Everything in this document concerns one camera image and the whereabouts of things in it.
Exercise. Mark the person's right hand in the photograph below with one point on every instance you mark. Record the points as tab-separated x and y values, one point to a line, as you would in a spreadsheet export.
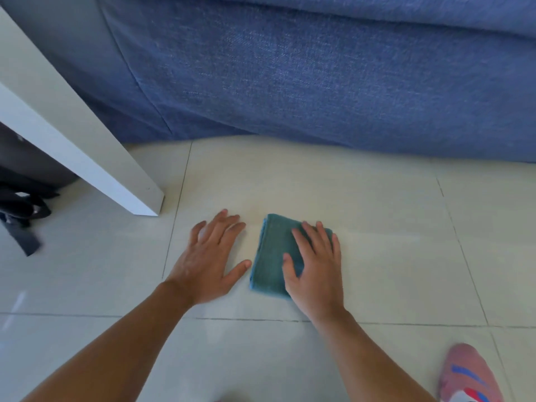
320	280

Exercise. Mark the person's left little finger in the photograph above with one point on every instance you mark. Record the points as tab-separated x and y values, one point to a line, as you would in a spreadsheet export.
197	234

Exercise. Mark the person's right forearm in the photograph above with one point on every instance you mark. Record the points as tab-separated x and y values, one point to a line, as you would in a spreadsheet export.
372	360

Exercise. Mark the person's left hand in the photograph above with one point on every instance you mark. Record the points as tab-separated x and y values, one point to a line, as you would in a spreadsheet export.
205	267

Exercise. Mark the teal cloth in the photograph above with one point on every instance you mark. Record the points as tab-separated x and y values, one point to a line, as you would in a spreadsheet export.
272	255

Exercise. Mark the person's left thumb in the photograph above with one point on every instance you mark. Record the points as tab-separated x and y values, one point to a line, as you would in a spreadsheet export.
238	272

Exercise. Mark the person's right middle finger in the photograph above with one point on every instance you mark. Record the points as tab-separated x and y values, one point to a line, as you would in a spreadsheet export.
313	240

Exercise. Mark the person's left forearm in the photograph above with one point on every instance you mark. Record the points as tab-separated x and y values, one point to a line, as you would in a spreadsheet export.
121	351

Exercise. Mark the white table leg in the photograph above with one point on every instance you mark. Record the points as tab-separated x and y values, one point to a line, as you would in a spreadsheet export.
71	129

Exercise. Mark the person's left middle finger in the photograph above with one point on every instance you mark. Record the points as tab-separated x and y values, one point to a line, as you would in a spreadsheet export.
226	232

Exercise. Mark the pink striped slipper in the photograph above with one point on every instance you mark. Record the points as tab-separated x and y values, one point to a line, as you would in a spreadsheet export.
467	374

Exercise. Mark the person's right thumb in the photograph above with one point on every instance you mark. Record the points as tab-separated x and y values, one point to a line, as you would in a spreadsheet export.
291	272

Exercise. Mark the blue fabric sofa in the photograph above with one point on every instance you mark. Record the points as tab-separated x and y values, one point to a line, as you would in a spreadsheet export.
301	71

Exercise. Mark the person's right little finger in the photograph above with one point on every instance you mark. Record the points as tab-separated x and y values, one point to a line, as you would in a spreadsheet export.
336	249

